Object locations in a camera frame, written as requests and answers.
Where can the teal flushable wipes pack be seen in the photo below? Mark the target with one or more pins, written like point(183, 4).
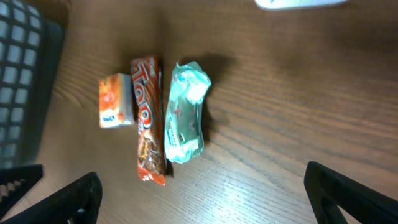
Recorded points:
point(183, 135)

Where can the white barcode scanner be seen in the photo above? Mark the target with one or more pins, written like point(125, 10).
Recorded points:
point(296, 4)

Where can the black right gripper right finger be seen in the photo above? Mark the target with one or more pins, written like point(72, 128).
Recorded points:
point(329, 192)

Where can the chocolate bar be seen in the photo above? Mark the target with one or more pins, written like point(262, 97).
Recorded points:
point(151, 161)

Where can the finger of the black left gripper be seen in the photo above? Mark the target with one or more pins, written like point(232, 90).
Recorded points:
point(16, 182)

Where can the grey plastic shopping basket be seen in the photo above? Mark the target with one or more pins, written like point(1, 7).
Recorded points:
point(30, 52)

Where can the orange Kleenex tissue pack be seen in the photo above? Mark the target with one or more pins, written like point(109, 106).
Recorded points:
point(115, 101)

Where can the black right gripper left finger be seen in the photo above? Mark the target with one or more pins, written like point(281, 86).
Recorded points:
point(78, 202)

